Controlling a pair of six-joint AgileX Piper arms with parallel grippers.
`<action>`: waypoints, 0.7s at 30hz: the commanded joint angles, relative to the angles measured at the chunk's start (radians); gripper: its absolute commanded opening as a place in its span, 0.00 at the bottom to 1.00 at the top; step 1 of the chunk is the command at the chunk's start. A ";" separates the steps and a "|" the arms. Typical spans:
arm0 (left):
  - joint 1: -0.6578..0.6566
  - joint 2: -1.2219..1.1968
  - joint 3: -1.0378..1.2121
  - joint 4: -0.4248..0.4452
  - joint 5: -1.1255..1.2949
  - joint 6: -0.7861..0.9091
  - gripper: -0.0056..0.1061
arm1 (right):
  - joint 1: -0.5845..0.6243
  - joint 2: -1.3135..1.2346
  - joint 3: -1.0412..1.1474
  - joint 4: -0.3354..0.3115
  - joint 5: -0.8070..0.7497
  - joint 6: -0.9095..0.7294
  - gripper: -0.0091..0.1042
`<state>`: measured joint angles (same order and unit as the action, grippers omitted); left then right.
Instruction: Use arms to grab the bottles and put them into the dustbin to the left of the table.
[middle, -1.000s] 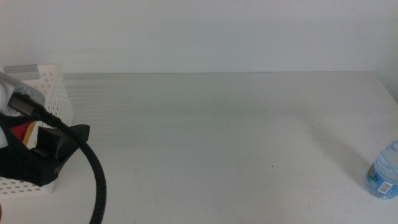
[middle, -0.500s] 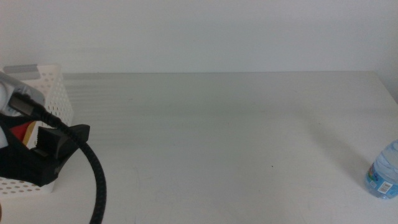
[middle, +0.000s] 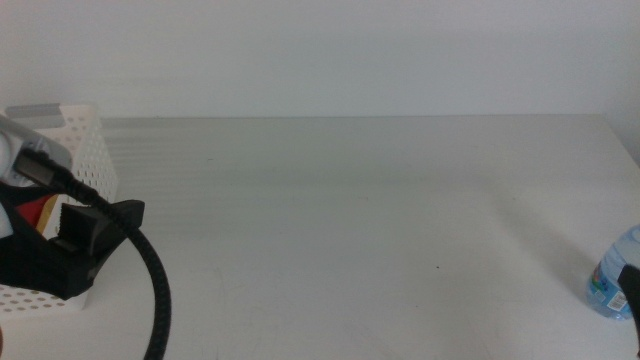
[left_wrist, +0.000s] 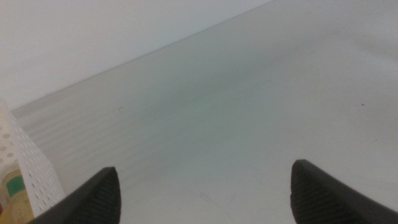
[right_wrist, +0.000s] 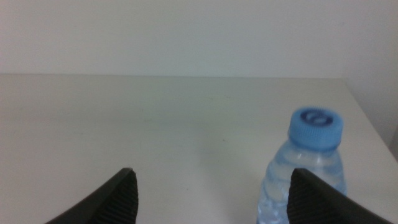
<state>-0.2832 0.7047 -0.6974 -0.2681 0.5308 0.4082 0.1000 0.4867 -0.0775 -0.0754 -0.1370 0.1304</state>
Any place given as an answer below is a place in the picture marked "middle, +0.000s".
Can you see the blue-capped water bottle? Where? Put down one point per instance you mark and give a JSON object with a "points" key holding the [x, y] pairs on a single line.
{"points": [[607, 260]]}

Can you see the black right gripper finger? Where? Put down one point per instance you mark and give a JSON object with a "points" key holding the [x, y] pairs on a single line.
{"points": [[634, 295]]}

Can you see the red cola can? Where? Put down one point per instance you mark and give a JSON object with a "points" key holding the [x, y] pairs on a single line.
{"points": [[32, 212]]}

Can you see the white perforated plastic basket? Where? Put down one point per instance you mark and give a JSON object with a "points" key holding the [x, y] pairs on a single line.
{"points": [[100, 145]]}

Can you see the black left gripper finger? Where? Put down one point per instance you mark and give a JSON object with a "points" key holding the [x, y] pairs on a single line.
{"points": [[115, 220]]}

